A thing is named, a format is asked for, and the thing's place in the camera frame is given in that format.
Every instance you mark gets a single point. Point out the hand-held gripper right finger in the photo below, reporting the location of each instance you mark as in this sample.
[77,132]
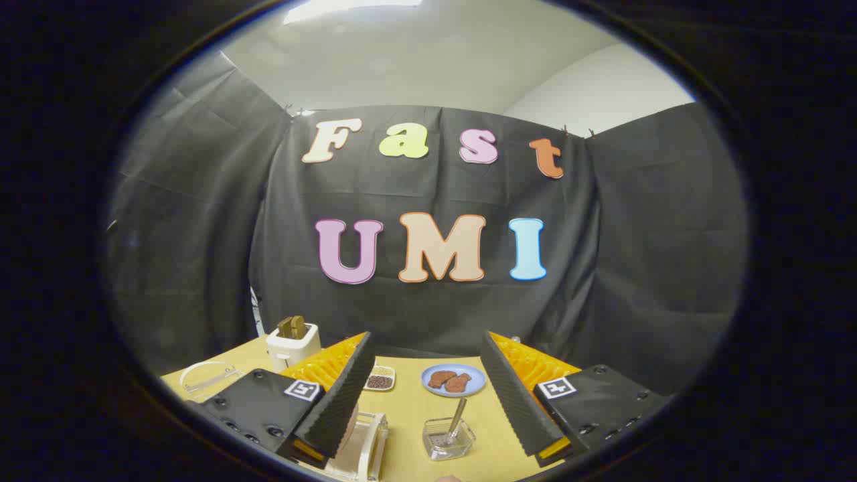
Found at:
[519,402]

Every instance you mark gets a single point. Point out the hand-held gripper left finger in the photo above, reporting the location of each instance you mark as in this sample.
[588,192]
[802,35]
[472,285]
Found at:
[335,408]

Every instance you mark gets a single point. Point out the white dish rack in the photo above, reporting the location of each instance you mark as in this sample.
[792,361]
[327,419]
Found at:
[375,443]

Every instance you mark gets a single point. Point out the metal spoon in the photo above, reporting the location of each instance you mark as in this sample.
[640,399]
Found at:
[456,418]

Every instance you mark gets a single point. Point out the clear glass basket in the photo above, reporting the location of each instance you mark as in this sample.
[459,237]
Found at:
[462,445]

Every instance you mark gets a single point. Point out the blue plate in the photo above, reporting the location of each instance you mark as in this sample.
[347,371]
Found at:
[477,385]

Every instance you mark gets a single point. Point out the small dish of beans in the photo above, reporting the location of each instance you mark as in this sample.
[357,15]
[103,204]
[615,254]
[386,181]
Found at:
[379,381]

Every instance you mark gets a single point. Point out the brown meat piece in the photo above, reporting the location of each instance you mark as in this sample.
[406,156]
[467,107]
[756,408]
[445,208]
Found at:
[458,383]
[441,378]

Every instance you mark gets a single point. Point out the white toaster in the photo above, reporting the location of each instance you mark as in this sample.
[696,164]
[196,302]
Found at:
[293,349]

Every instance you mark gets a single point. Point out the brown bread slices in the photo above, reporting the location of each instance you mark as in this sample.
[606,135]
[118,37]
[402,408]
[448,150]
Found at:
[292,327]

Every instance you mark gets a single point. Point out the black backdrop cloth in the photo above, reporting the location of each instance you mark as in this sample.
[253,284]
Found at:
[428,308]

